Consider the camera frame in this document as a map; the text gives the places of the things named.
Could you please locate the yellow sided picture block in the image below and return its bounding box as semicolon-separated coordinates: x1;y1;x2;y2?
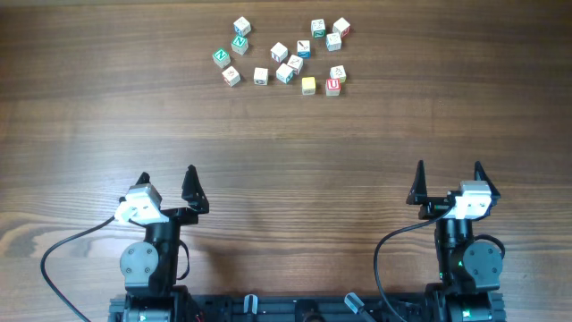
330;65;347;82

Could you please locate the blue sided picture block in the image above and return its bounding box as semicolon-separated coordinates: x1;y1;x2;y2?
325;32;342;52

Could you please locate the blue pattern wooden block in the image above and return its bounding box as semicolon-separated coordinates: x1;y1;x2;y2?
233;16;251;37

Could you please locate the upper green N block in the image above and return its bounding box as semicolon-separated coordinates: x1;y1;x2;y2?
231;35;248;55

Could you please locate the left black camera cable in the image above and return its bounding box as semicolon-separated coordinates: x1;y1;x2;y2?
39;216;117;322

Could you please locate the right black camera cable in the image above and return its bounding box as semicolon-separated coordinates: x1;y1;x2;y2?
373;203;456;322

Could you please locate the blue brush picture block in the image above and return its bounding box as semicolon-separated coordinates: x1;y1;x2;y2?
297;40;311;58

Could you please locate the lower green N block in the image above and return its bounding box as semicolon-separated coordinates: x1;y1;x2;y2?
212;48;231;68

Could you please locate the black picture wooden block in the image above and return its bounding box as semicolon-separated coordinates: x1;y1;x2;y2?
253;67;269;85

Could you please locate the white red-sided block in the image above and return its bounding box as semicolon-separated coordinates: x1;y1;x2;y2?
271;42;289;64

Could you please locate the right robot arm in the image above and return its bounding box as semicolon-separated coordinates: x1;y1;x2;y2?
407;161;507;322

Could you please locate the green Z wooden block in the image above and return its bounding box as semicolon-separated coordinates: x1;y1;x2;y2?
311;19;326;38

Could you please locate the red pattern tilted block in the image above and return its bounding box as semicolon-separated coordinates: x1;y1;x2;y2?
287;55;304;75

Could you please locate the teal sided wooden block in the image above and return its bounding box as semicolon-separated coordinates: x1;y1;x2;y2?
275;64;295;84

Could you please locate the red U wooden block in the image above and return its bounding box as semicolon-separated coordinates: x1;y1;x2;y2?
325;79;341;97

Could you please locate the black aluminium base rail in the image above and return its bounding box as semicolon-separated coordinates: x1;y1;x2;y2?
108;292;507;322

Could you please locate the red sided corner block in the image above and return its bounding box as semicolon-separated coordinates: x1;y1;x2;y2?
332;17;350;38

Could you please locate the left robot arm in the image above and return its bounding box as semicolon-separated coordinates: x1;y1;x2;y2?
108;165;209;322

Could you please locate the green n block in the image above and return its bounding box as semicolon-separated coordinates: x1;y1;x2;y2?
212;48;231;68
231;35;248;55

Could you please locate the red picture wooden block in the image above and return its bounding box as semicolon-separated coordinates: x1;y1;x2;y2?
222;66;241;87

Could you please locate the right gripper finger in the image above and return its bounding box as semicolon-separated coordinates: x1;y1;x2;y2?
406;160;428;205
474;161;501;199

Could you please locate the yellow wooden block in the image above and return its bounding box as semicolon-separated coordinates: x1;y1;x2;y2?
301;77;316;95

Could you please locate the black camera cable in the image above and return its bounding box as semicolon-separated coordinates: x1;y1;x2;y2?
373;203;456;322
39;216;117;322

